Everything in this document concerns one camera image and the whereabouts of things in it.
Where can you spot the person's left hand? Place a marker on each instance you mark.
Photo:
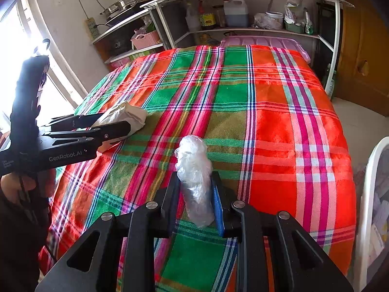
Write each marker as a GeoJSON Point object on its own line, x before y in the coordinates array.
{"type": "Point", "coordinates": [11, 185]}

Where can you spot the white metal shelf rack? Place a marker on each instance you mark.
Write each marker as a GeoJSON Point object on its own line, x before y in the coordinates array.
{"type": "Point", "coordinates": [311, 26]}

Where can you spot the pink plastic basket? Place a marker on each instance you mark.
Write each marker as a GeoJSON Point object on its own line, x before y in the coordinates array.
{"type": "Point", "coordinates": [146, 40]}

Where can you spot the clear plastic bag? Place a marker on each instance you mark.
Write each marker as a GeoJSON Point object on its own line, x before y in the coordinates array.
{"type": "Point", "coordinates": [194, 171]}

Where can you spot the pink lid storage box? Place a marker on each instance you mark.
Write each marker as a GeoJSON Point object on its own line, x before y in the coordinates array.
{"type": "Point", "coordinates": [264, 45]}

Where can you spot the steel steamer pot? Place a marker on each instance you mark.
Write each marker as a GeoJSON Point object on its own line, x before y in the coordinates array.
{"type": "Point", "coordinates": [118, 7]}

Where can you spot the green glass bottle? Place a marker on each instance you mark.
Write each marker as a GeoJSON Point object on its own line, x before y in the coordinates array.
{"type": "Point", "coordinates": [330, 82]}

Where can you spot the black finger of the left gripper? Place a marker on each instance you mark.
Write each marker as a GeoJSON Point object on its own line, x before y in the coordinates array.
{"type": "Point", "coordinates": [98, 134]}
{"type": "Point", "coordinates": [71, 122]}

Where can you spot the red green plaid tablecloth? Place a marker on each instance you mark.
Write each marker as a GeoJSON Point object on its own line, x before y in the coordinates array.
{"type": "Point", "coordinates": [271, 132]}

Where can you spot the white round trash bin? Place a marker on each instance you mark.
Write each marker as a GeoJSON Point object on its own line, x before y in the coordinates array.
{"type": "Point", "coordinates": [371, 248]}

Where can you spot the beige paper bag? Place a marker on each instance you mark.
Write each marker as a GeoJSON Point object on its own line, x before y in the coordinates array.
{"type": "Point", "coordinates": [133, 115]}

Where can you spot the clear oil jug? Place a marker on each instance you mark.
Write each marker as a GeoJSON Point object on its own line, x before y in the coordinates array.
{"type": "Point", "coordinates": [236, 13]}

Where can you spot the dark sauce bottle yellow label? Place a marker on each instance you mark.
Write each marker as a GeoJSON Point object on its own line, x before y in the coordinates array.
{"type": "Point", "coordinates": [206, 15]}

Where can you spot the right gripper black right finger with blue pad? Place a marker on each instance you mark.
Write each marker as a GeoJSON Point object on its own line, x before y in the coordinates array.
{"type": "Point", "coordinates": [274, 252]}

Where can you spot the wooden door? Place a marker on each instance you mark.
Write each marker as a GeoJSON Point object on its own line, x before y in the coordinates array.
{"type": "Point", "coordinates": [362, 70]}

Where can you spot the white power strip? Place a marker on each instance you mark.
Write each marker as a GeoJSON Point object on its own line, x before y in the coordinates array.
{"type": "Point", "coordinates": [92, 28]}

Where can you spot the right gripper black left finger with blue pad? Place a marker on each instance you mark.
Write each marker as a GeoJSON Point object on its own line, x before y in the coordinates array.
{"type": "Point", "coordinates": [117, 252]}

